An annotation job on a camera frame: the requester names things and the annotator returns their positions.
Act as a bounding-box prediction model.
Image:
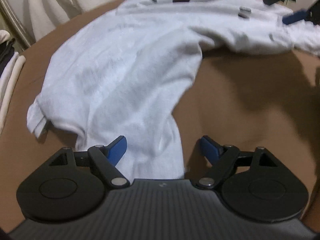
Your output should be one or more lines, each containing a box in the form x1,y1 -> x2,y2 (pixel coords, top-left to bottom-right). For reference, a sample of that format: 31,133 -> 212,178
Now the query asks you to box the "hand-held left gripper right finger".
196,135 -> 285,188

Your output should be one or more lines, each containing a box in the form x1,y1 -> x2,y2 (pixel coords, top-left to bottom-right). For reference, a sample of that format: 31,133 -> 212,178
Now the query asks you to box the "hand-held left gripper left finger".
41,135 -> 130,189

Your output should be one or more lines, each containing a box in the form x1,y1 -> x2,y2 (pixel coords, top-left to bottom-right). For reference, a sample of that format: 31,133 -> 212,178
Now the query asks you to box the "light grey shirt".
26,0 -> 320,180

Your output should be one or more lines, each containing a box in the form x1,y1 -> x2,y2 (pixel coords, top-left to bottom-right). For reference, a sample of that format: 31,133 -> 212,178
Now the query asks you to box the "cream folded garment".
0,55 -> 26,136

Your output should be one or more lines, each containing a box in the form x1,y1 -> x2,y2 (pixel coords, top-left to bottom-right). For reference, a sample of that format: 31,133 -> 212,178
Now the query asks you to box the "white folded garment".
0,52 -> 20,101

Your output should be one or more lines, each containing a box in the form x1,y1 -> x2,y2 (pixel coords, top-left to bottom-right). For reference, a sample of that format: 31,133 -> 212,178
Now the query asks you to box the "black folded garment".
0,39 -> 16,81

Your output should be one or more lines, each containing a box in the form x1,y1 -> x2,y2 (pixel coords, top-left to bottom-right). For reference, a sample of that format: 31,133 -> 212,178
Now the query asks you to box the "white draped blanket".
26,0 -> 157,42

